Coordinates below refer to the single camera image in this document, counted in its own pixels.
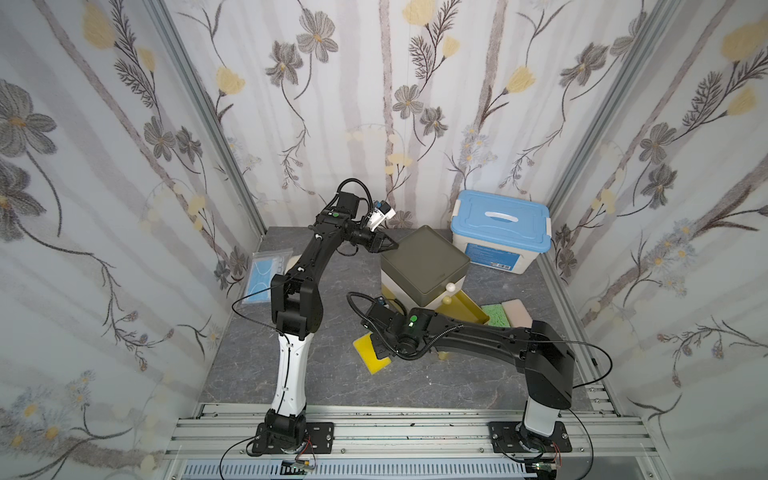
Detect yellow sponge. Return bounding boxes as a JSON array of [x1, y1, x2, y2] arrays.
[[353, 333, 391, 375]]

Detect olive cream drawer cabinet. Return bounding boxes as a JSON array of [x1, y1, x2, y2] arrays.
[[380, 226, 470, 310]]

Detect green sponge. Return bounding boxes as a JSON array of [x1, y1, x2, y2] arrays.
[[481, 304, 511, 328]]

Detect beige sponge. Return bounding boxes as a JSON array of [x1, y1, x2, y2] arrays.
[[501, 299, 533, 328]]

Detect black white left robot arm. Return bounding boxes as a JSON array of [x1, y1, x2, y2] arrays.
[[260, 191, 397, 452]]

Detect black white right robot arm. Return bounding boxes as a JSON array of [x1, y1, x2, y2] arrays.
[[347, 292, 575, 455]]

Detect blue face mask packet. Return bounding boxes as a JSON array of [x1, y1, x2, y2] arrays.
[[242, 248, 293, 305]]

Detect white bin with blue lid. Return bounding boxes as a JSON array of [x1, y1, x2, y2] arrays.
[[450, 190, 553, 275]]

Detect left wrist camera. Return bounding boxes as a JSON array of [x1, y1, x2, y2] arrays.
[[366, 200, 396, 231]]

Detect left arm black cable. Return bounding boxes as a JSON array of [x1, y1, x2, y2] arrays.
[[230, 281, 286, 337]]

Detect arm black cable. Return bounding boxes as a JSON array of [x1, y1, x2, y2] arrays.
[[230, 281, 286, 337], [563, 338, 614, 391]]

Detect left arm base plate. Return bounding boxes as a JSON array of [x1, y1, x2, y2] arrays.
[[246, 422, 335, 457]]

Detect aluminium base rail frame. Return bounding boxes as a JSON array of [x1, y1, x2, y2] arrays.
[[160, 404, 671, 479]]

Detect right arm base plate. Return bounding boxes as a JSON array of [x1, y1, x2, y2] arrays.
[[487, 421, 573, 455]]

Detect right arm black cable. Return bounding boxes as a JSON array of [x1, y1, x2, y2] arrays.
[[563, 338, 614, 391]]

